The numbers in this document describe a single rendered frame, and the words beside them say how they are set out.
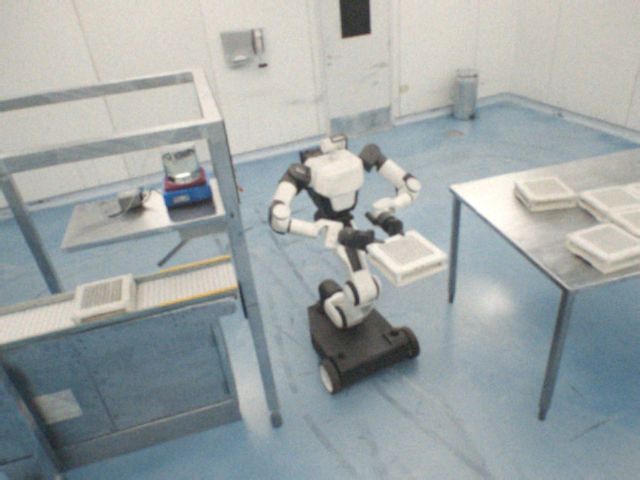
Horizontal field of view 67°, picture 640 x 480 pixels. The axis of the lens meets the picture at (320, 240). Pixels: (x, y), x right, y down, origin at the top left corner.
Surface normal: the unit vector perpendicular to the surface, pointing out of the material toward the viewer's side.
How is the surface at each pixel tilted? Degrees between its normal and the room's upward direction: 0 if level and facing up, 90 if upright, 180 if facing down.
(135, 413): 90
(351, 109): 90
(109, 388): 90
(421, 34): 90
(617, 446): 0
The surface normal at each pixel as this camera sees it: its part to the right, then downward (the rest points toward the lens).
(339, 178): 0.44, 0.44
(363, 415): -0.09, -0.85
